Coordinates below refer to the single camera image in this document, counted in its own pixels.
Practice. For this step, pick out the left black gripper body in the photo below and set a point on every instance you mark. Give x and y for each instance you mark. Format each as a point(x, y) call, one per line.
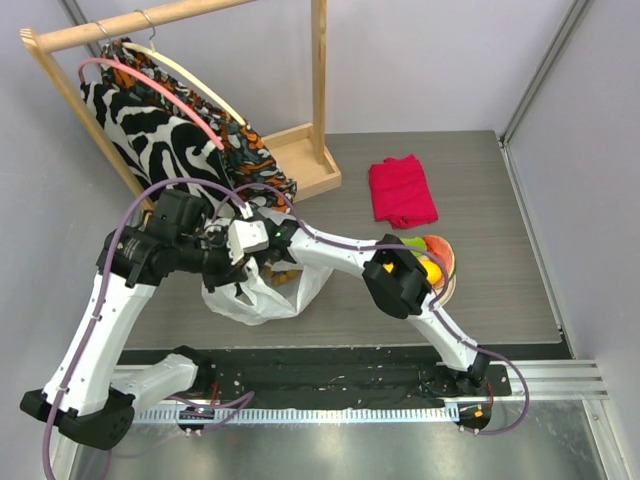
point(215, 266)

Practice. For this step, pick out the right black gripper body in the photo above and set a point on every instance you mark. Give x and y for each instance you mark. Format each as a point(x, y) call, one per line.
point(273, 255)

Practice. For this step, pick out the white plastic bag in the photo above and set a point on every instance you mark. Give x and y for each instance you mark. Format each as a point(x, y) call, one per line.
point(255, 301)

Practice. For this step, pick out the green fake fruit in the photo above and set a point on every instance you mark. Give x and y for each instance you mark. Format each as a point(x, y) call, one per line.
point(417, 242)

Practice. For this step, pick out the fake watermelon slice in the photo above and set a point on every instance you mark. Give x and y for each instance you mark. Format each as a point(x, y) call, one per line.
point(443, 251)

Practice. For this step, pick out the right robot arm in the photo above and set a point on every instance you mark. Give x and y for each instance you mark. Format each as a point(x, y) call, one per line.
point(397, 284)

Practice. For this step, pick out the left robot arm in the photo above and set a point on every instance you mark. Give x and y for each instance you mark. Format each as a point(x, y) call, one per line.
point(81, 401)

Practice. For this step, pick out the brown fake fruit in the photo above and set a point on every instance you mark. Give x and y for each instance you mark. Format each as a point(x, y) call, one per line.
point(278, 278)

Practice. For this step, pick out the orange patterned garment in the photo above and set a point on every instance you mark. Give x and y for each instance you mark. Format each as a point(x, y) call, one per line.
point(246, 157)

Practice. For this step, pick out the wooden clothes rack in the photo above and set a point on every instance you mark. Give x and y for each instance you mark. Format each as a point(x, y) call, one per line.
point(301, 151)

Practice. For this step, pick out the black white zebra garment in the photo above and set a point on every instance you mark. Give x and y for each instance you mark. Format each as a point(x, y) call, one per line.
point(154, 144)

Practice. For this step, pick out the red cloth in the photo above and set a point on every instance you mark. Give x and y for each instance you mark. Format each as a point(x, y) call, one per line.
point(400, 193)

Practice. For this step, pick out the blue and cream plate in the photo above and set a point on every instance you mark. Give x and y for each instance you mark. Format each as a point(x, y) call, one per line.
point(443, 289)

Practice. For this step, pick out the pink hanger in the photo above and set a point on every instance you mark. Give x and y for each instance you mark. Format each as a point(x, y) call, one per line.
point(155, 86)

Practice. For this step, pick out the cream hanger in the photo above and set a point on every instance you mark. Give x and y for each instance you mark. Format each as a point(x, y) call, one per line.
point(158, 57)

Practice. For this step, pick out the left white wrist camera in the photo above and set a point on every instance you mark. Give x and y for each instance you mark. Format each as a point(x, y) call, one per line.
point(246, 237)

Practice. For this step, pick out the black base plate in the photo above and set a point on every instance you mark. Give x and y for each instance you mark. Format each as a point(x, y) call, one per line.
point(324, 378)

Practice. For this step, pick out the white slotted cable duct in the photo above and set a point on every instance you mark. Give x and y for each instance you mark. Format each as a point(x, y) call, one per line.
point(173, 412)

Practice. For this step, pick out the aluminium rail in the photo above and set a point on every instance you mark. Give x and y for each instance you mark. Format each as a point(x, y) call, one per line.
point(551, 380)

